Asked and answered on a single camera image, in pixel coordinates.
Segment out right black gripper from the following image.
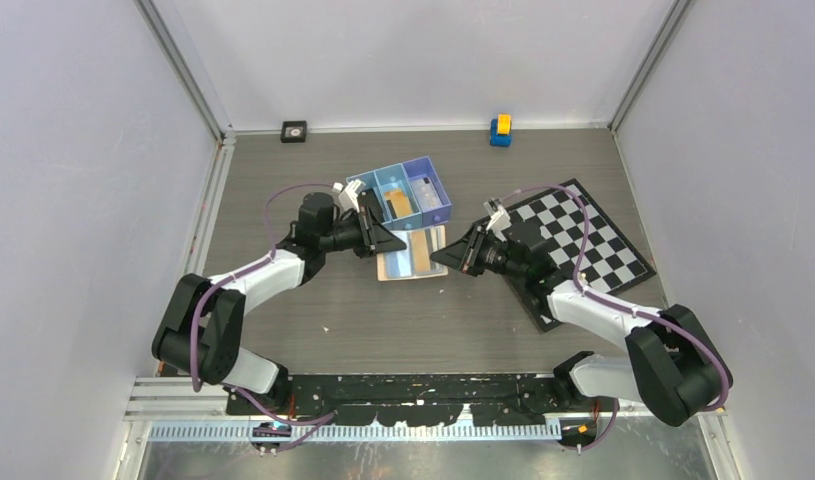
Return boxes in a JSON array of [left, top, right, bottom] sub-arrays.
[[432, 222, 527, 281]]

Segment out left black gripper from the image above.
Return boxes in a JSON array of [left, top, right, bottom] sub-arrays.
[[320, 206, 406, 259]]

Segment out beige leather card holder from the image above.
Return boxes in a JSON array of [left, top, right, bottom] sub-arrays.
[[377, 225, 448, 282]]

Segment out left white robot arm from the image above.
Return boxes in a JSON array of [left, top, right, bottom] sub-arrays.
[[151, 192, 406, 414]]

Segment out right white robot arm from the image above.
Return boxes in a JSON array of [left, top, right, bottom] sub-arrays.
[[430, 223, 734, 427]]

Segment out orange item in tray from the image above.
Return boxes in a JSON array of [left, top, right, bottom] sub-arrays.
[[384, 189, 413, 219]]

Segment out blue three-compartment organizer tray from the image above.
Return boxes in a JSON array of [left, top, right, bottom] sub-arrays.
[[346, 156, 452, 230]]

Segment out clear item in tray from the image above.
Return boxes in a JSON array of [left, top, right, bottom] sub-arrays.
[[410, 176, 442, 211]]

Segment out blue and yellow toy block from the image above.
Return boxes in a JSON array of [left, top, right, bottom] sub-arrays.
[[489, 114, 512, 147]]

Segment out small black square box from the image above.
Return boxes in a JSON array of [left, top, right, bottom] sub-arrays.
[[280, 120, 308, 144]]

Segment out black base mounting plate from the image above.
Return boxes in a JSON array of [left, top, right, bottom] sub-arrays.
[[224, 373, 618, 427]]

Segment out black and white chessboard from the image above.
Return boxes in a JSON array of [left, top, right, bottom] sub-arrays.
[[505, 178, 655, 296]]

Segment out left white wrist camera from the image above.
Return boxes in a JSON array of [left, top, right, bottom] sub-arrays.
[[331, 179, 365, 212]]

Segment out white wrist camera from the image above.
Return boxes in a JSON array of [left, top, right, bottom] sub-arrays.
[[331, 179, 365, 212], [484, 198, 512, 238]]

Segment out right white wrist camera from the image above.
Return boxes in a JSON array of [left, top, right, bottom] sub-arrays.
[[484, 198, 512, 238]]

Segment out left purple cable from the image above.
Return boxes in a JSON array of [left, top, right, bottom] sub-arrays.
[[189, 183, 342, 455]]

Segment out purple cable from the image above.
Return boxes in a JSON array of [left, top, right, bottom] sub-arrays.
[[499, 184, 732, 455], [189, 183, 342, 455]]

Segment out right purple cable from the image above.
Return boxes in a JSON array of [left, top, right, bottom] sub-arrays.
[[499, 184, 732, 455]]

